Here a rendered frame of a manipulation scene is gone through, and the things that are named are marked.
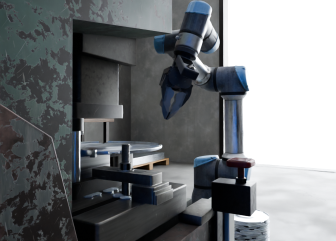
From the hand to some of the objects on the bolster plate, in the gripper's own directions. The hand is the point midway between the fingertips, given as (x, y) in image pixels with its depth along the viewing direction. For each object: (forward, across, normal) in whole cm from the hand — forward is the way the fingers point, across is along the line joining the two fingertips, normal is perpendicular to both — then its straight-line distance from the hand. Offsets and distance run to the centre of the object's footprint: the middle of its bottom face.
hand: (168, 115), depth 83 cm
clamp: (+20, +9, +20) cm, 30 cm away
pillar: (+21, +20, +18) cm, 34 cm away
